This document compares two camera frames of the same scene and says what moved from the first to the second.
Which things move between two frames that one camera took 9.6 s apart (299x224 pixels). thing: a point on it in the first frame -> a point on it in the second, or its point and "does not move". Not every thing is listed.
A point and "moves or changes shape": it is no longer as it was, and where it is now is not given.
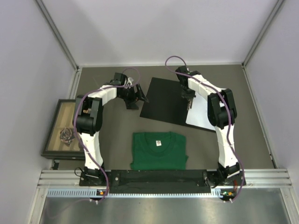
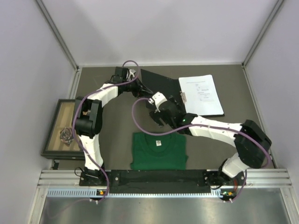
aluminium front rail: x=254 y=178 does not move
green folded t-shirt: x=159 y=150 does not move
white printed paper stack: x=198 y=115 moves or changes shape
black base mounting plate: x=155 y=181 does not move
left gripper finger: x=140 y=94 -> x=144 y=87
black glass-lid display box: x=60 y=142 does not move
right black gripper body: x=187 y=93 -> x=167 y=122
